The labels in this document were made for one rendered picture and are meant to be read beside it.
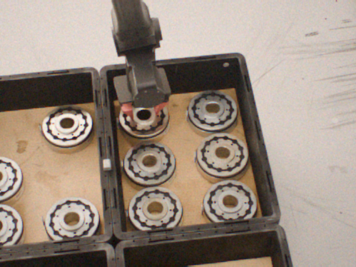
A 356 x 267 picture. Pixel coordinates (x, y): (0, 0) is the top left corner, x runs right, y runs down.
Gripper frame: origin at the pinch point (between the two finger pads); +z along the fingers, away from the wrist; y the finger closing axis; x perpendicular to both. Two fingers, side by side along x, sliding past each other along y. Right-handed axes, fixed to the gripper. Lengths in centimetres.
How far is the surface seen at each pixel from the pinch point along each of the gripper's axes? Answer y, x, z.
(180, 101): 8.7, 3.9, 4.1
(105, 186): -11.3, -18.9, -5.9
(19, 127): -25.3, 5.7, 4.1
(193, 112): 10.1, -1.7, 1.1
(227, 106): 17.3, -2.0, 0.8
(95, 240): -15.1, -29.1, -5.9
